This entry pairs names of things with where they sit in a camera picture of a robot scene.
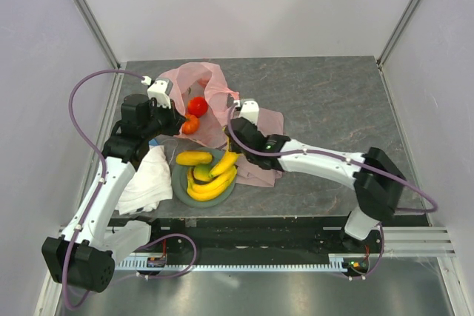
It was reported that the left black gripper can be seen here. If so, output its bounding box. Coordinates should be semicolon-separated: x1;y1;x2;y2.
141;97;186;141

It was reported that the orange tangerine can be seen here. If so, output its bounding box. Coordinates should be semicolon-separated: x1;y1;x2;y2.
181;114;200;135

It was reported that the red-yellow apple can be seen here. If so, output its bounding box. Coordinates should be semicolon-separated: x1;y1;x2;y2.
187;96;208;118

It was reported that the green-yellow mango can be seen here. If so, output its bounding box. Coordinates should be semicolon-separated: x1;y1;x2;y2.
193;164;213;182

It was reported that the pink plastic bag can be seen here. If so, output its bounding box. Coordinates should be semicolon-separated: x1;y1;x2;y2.
160;62;239;148

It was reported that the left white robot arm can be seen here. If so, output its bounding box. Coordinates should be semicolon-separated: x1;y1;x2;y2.
41;94;185;292

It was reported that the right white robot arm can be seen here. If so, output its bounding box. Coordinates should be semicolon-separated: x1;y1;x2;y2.
225;118;405;252

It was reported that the mauve folded cloth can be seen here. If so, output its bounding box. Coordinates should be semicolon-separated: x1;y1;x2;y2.
233;106;285;188

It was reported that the yellow mango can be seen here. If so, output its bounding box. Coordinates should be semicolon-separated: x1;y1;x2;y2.
176;150;213;167

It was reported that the yellow banana bunch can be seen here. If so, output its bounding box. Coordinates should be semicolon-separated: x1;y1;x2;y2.
187;166;237;202

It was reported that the grey-green plate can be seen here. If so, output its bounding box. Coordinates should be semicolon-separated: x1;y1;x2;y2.
171;148;237;208

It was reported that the white cloth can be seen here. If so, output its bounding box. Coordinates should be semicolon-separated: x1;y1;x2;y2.
116;145;173;215

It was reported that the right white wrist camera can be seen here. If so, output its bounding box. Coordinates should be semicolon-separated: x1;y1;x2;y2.
234;99;259;125

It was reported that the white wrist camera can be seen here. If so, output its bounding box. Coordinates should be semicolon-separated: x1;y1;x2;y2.
234;99;259;125
141;76;173;109

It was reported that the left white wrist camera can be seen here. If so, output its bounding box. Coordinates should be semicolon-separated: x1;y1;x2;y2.
141;76;173;109

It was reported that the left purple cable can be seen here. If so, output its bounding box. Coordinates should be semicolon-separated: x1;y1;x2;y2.
61;70;147;310

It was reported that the purple cable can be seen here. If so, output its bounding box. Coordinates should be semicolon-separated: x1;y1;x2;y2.
226;103;438;282
61;70;147;310

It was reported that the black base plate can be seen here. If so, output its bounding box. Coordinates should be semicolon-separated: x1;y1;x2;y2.
107;215;386;258

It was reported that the white slotted cable duct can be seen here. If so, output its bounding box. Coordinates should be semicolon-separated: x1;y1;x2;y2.
116;254;347;273

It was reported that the left aluminium frame post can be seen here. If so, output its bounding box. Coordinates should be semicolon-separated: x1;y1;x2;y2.
50;0;123;71

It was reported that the aluminium frame post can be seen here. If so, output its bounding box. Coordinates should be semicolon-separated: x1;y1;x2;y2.
376;0;422;70
50;0;123;71

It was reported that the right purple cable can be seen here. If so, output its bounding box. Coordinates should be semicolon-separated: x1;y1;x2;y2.
226;103;438;282

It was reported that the aluminium rail front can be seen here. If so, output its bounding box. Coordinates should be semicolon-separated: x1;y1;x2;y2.
61;221;453;258

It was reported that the right aluminium frame post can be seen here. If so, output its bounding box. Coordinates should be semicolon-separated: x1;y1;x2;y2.
376;0;422;70

